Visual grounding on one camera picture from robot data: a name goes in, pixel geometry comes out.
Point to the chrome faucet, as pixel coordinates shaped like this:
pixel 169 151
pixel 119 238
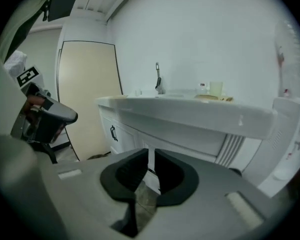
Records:
pixel 160 84

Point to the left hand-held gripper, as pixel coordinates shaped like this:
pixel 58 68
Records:
pixel 27 77

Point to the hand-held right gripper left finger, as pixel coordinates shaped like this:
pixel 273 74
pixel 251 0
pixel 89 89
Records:
pixel 107 181

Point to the striped white shirt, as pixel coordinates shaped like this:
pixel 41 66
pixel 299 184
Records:
pixel 15 64

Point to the black office chair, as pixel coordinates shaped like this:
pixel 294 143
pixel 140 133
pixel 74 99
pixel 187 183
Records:
pixel 48 154

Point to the white sink cabinet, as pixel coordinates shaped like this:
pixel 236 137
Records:
pixel 190 116

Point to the person's left hand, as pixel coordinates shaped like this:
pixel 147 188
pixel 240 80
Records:
pixel 32 101

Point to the white water dispenser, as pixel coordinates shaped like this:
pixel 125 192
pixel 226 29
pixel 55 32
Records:
pixel 287 124

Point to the clear water jug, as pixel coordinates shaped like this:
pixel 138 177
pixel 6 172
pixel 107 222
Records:
pixel 292 59

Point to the wooden tray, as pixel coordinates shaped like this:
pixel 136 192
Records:
pixel 215 97

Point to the small white device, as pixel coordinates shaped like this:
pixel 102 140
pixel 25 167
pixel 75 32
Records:
pixel 203 89

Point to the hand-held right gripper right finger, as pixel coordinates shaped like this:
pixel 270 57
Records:
pixel 187 184

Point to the beige partition panel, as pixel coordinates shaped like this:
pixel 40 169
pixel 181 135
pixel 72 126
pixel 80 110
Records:
pixel 90 96

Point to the person's torso in pale vest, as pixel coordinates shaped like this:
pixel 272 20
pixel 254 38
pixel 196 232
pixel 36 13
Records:
pixel 15 184

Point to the translucent plastic cup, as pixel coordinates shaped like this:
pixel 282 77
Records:
pixel 216 89

